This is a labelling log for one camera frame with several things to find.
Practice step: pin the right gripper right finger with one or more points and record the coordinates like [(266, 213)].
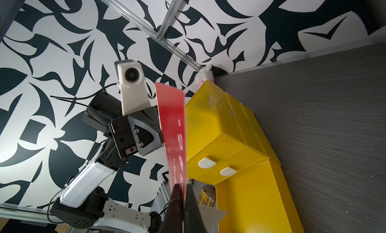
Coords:
[(193, 222)]

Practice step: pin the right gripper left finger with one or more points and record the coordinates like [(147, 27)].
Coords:
[(173, 220)]

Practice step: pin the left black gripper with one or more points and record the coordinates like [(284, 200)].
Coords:
[(136, 132)]

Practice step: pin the cream postcard red text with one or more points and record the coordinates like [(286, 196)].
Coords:
[(211, 216)]

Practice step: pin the red postcard white text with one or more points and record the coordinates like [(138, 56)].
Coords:
[(171, 108)]

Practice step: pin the yellow bottom drawer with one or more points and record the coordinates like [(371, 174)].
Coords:
[(257, 200)]

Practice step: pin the yellow plastic drawer cabinet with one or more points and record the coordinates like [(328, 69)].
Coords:
[(223, 136)]

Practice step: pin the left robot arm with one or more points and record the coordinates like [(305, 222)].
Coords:
[(84, 203)]

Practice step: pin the yellow plaid sock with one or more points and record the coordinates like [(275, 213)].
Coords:
[(207, 197)]

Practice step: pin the white teddy bear pink shirt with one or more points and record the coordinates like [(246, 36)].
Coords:
[(204, 74)]

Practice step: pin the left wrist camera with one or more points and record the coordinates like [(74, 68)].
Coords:
[(132, 86)]

